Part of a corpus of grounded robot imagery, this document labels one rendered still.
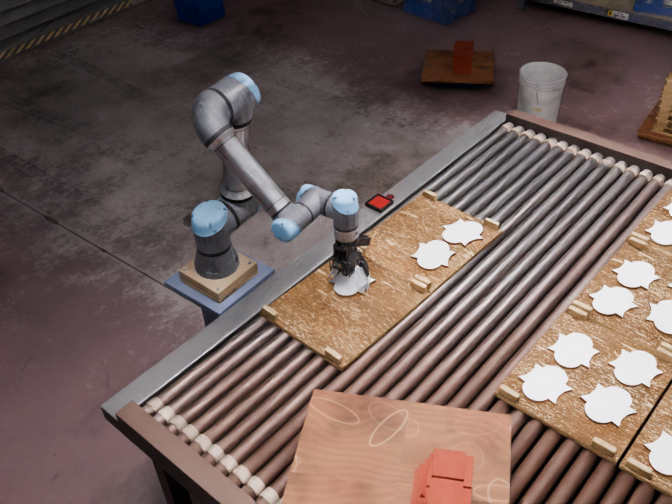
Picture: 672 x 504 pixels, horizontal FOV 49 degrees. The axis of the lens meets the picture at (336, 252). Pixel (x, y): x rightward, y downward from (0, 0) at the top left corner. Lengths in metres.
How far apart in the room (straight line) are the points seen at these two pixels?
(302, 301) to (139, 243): 2.04
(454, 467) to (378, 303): 0.80
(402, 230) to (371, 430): 0.93
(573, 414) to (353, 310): 0.70
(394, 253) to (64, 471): 1.64
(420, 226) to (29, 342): 2.08
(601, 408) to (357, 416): 0.65
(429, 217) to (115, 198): 2.47
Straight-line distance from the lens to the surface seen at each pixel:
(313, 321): 2.23
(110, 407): 2.17
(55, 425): 3.43
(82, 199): 4.68
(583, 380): 2.14
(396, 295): 2.30
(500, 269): 2.45
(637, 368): 2.20
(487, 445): 1.83
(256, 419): 2.04
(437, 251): 2.45
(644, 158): 3.05
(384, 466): 1.78
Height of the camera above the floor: 2.52
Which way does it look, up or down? 40 degrees down
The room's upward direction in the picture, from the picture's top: 3 degrees counter-clockwise
